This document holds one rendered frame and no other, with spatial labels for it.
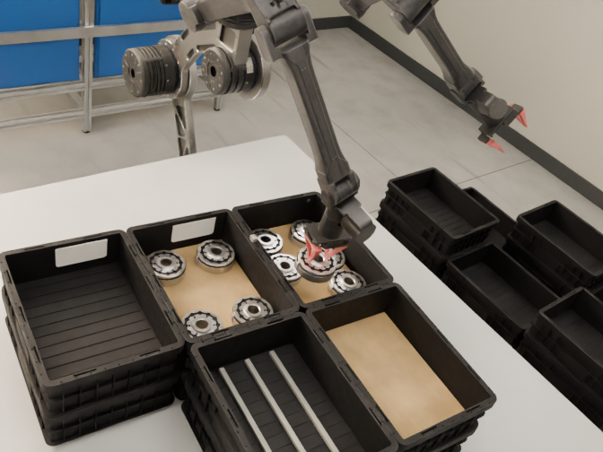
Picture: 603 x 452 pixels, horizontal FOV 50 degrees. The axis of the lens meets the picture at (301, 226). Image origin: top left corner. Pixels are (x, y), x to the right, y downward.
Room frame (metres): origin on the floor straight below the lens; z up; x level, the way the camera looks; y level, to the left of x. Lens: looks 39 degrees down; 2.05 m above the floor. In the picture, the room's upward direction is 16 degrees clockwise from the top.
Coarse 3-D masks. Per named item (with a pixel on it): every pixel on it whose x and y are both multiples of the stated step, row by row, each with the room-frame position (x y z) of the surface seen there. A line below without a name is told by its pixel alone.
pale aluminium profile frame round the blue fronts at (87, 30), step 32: (0, 32) 2.51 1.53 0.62; (32, 32) 2.60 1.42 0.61; (64, 32) 2.71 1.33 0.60; (96, 32) 2.82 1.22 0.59; (128, 32) 2.95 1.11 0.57; (0, 96) 2.50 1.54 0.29; (32, 96) 2.61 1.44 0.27; (160, 96) 3.17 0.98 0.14; (192, 96) 3.28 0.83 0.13; (0, 128) 2.49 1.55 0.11
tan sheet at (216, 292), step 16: (192, 256) 1.26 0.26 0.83; (192, 272) 1.21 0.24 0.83; (240, 272) 1.26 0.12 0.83; (176, 288) 1.13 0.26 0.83; (192, 288) 1.15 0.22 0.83; (208, 288) 1.17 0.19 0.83; (224, 288) 1.18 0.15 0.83; (240, 288) 1.20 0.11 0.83; (176, 304) 1.08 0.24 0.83; (192, 304) 1.10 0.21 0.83; (208, 304) 1.11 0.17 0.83; (224, 304) 1.13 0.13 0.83; (224, 320) 1.08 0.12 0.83
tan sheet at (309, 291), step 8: (288, 224) 1.51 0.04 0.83; (280, 232) 1.47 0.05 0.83; (288, 232) 1.48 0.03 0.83; (288, 240) 1.44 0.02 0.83; (288, 248) 1.41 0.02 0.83; (296, 248) 1.42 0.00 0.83; (304, 280) 1.30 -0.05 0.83; (296, 288) 1.26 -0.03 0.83; (304, 288) 1.27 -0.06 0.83; (312, 288) 1.28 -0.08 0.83; (320, 288) 1.28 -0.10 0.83; (304, 296) 1.24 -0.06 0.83; (312, 296) 1.25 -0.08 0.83; (320, 296) 1.25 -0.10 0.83; (328, 296) 1.26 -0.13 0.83
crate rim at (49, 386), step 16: (64, 240) 1.09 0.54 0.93; (80, 240) 1.10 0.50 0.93; (128, 240) 1.15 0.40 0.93; (0, 256) 0.98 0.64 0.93; (144, 272) 1.06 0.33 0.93; (16, 304) 0.87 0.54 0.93; (160, 304) 0.98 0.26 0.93; (32, 336) 0.80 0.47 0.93; (176, 336) 0.90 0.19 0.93; (32, 352) 0.76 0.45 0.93; (144, 352) 0.84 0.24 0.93; (160, 352) 0.85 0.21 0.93; (176, 352) 0.87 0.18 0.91; (96, 368) 0.77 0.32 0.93; (112, 368) 0.78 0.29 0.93; (128, 368) 0.80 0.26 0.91; (48, 384) 0.70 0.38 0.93; (64, 384) 0.72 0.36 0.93; (80, 384) 0.74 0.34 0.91
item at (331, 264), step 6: (300, 252) 1.22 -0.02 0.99; (306, 252) 1.23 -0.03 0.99; (324, 252) 1.26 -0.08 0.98; (306, 258) 1.21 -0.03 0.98; (330, 258) 1.24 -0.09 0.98; (300, 264) 1.19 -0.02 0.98; (306, 264) 1.19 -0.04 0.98; (330, 264) 1.22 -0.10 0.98; (306, 270) 1.17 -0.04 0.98; (312, 270) 1.17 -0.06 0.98; (318, 270) 1.18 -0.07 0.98; (324, 270) 1.19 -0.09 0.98; (330, 270) 1.20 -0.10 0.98
